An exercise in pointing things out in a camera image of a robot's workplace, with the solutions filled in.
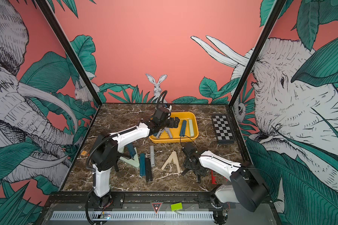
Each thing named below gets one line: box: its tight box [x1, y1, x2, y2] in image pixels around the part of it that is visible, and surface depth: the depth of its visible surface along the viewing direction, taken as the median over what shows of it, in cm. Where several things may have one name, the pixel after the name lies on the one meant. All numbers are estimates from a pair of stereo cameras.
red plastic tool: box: [210, 170, 217, 185], surface depth 84 cm
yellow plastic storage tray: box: [149, 111, 200, 144], surface depth 103 cm
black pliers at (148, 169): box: [145, 157, 153, 182], surface depth 85 cm
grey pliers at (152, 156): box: [150, 145, 156, 167], surface depth 90 cm
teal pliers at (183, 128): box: [179, 120, 187, 136], surface depth 103 cm
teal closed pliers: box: [139, 152, 146, 176], surface depth 87 cm
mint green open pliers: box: [119, 147, 140, 168], surface depth 88 cm
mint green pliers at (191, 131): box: [188, 119, 195, 137], surface depth 104 cm
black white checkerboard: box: [211, 113, 236, 144], surface depth 103 cm
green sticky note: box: [170, 202, 183, 212], surface depth 73 cm
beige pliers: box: [161, 150, 181, 174], surface depth 90 cm
